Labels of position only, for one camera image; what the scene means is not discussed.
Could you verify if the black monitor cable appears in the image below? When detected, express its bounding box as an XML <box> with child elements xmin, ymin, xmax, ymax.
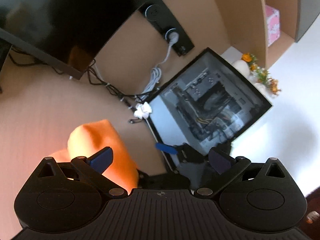
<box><xmin>9</xmin><ymin>51</ymin><xmax>66</xmax><ymax>75</ymax></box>

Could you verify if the white egg-shaped ornament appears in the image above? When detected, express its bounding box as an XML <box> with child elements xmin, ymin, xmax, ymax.
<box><xmin>232</xmin><ymin>60</ymin><xmax>251</xmax><ymax>78</ymax></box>

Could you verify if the black wall socket rail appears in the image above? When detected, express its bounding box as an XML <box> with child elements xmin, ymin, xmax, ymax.
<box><xmin>139</xmin><ymin>0</ymin><xmax>195</xmax><ymax>57</ymax></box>

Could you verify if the black computer monitor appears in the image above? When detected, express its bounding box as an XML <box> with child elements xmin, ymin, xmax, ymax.
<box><xmin>0</xmin><ymin>0</ymin><xmax>173</xmax><ymax>80</ymax></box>

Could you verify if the orange pumpkin face costume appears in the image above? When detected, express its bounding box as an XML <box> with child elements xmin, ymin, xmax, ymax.
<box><xmin>49</xmin><ymin>119</ymin><xmax>139</xmax><ymax>189</ymax></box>

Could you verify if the wooden wall shelf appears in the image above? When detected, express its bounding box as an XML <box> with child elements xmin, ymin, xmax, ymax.
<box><xmin>207</xmin><ymin>0</ymin><xmax>302</xmax><ymax>68</ymax></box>

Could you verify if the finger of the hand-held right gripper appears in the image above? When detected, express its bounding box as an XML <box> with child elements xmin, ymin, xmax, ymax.
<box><xmin>155</xmin><ymin>142</ymin><xmax>179</xmax><ymax>155</ymax></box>

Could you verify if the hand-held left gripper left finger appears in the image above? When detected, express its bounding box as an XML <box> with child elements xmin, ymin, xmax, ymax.
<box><xmin>36</xmin><ymin>146</ymin><xmax>128</xmax><ymax>199</ymax></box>

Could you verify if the black cable bundle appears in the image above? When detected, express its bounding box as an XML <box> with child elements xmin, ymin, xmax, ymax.
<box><xmin>86</xmin><ymin>59</ymin><xmax>151</xmax><ymax>106</ymax></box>

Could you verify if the white computer case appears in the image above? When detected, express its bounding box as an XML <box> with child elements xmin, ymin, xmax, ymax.
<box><xmin>146</xmin><ymin>47</ymin><xmax>273</xmax><ymax>173</ymax></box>

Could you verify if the orange flower bouquet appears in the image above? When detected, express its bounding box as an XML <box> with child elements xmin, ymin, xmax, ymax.
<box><xmin>241</xmin><ymin>52</ymin><xmax>282</xmax><ymax>96</ymax></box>

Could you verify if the white crumpled tissue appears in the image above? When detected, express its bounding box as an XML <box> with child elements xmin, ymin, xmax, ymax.
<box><xmin>133</xmin><ymin>102</ymin><xmax>152</xmax><ymax>119</ymax></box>

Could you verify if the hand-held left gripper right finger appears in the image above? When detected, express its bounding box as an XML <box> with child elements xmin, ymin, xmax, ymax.
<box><xmin>194</xmin><ymin>147</ymin><xmax>288</xmax><ymax>199</ymax></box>

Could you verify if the white power plug cable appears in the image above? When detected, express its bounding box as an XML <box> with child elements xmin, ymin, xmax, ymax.
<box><xmin>135</xmin><ymin>29</ymin><xmax>179</xmax><ymax>101</ymax></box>

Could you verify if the pink patterned box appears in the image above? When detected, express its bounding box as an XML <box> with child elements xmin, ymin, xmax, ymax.
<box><xmin>264</xmin><ymin>4</ymin><xmax>281</xmax><ymax>48</ymax></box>

